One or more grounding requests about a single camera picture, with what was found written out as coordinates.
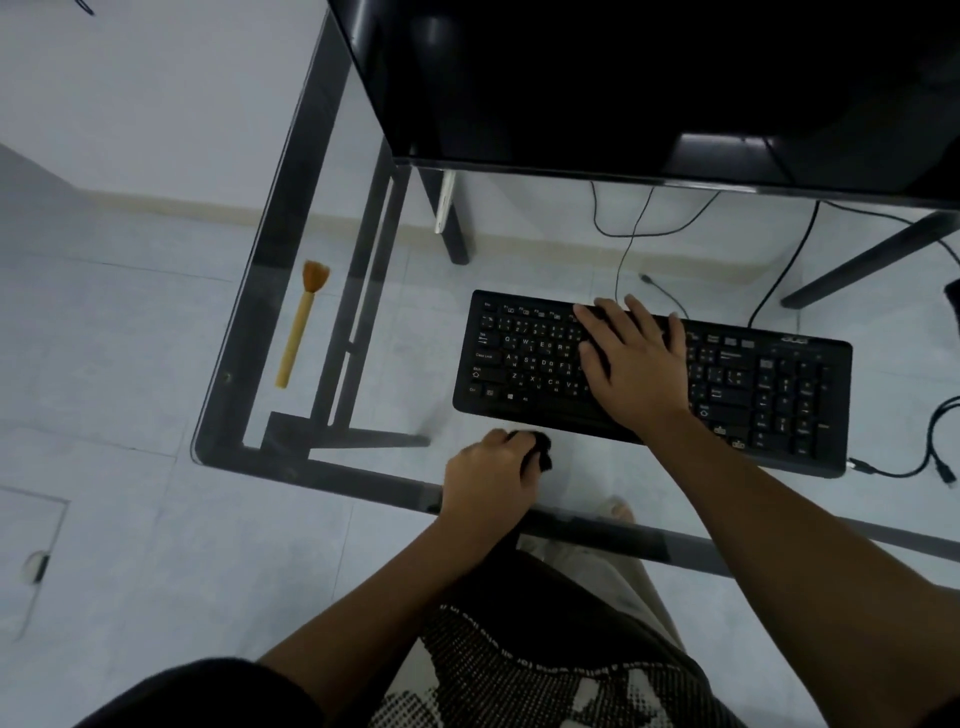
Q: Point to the black computer monitor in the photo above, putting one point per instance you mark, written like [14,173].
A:
[637,75]

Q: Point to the person's left fingers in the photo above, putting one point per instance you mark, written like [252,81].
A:
[510,450]

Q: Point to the beige trousers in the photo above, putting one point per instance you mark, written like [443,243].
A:
[607,585]

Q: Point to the black rounded object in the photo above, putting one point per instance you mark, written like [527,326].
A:
[954,304]

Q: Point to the small black handheld object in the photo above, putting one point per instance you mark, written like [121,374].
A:
[541,454]

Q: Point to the person's right forearm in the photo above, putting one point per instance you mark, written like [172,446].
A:
[795,570]

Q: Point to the person's left hand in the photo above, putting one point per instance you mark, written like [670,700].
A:
[484,487]

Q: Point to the person's right hand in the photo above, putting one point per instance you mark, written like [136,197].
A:
[641,375]

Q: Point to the person's left forearm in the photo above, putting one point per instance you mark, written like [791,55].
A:
[375,622]

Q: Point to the person's foot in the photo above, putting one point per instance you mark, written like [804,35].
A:
[622,512]

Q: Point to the person's right little finger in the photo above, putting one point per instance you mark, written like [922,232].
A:
[678,337]

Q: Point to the black metal desk frame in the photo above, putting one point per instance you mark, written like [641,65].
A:
[285,187]

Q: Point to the person's right middle finger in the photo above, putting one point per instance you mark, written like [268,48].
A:
[613,319]

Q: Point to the person's right thumb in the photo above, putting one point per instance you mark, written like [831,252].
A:
[591,371]

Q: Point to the black printed shirt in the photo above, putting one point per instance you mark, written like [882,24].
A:
[525,660]

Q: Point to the black computer keyboard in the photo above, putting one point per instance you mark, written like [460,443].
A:
[765,390]

